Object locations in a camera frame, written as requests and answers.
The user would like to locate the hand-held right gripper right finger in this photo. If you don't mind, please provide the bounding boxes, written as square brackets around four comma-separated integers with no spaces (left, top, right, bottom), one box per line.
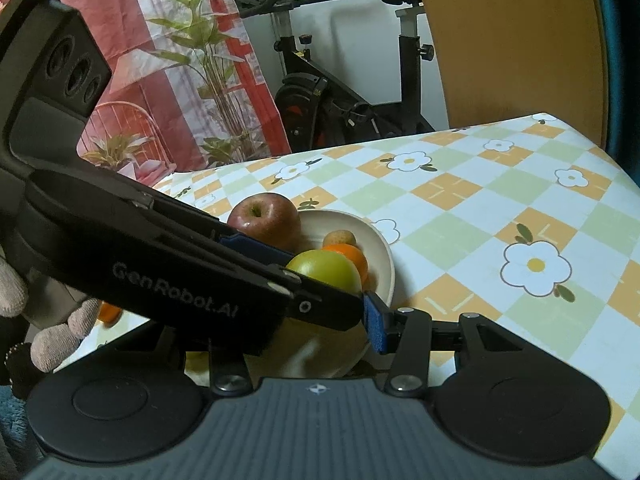
[363,292,526,396]

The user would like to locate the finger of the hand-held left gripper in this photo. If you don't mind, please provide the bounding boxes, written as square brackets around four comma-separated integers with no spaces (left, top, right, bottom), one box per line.
[144,194,297,267]
[169,239,302,298]

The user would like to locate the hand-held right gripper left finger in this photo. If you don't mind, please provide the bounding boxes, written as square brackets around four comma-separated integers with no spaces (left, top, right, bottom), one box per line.
[209,335,249,395]

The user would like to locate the red apple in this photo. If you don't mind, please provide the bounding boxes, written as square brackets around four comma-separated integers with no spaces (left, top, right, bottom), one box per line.
[227,193,302,253]

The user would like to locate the green apple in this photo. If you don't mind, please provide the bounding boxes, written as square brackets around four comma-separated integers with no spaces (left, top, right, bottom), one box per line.
[285,249,363,296]

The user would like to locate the beige plate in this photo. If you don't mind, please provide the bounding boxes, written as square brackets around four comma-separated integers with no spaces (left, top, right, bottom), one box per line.
[240,209,397,380]

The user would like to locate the orange tangerine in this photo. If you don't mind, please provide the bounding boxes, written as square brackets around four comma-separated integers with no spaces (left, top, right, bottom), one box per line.
[321,243,369,286]
[97,301,123,325]

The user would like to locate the person's left hand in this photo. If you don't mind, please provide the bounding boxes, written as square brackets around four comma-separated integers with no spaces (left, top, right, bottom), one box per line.
[0,245,103,374]

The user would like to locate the small tan fruit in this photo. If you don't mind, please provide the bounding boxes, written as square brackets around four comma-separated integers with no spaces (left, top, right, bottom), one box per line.
[322,230,357,250]

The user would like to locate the checkered floral tablecloth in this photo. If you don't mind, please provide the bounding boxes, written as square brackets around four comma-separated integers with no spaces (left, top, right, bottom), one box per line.
[75,112,640,476]

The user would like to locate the black exercise bike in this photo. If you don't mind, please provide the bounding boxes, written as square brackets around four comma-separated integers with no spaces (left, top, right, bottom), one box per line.
[235,0,438,153]

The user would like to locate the grey-blue fluffy blanket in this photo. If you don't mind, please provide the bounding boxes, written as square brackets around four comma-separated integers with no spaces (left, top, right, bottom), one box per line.
[0,385,38,466]

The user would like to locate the pink printed backdrop cloth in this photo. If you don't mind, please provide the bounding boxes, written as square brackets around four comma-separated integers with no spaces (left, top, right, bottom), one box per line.
[52,0,293,191]

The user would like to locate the orange wooden panel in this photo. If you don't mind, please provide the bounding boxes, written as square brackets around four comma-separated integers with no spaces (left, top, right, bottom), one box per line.
[409,0,608,148]

